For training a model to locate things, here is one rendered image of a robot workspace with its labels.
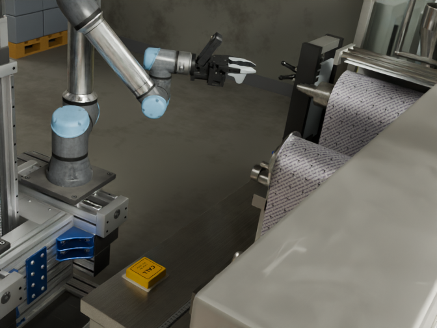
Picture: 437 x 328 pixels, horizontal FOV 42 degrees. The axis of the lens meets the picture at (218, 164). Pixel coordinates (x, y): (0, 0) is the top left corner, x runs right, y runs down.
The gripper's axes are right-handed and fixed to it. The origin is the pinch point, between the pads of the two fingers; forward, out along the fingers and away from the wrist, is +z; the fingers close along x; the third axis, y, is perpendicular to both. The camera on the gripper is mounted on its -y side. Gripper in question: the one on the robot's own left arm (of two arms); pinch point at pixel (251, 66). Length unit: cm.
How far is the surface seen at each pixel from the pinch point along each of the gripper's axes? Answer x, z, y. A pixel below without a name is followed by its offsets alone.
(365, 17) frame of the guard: -24.2, 38.9, -12.8
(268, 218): 76, 2, -1
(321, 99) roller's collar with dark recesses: 48, 13, -16
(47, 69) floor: -283, -151, 164
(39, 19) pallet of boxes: -335, -170, 140
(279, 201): 76, 3, -6
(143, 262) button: 72, -25, 22
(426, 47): 15, 48, -20
